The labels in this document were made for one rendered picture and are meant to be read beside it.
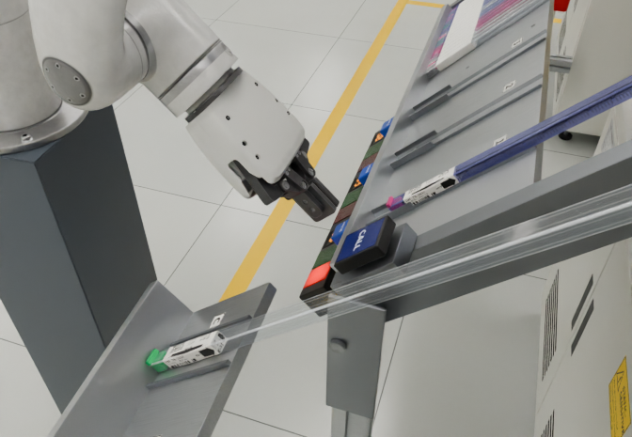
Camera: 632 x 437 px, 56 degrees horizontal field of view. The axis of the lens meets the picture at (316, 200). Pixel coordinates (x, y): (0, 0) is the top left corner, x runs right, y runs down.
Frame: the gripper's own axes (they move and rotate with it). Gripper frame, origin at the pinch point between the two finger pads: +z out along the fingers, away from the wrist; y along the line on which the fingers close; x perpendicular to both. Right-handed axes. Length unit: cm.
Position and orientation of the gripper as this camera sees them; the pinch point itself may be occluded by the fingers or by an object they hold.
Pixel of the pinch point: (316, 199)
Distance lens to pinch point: 62.7
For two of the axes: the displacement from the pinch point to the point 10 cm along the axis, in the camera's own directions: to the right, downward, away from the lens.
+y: -3.2, 6.1, -7.2
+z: 6.7, 6.9, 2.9
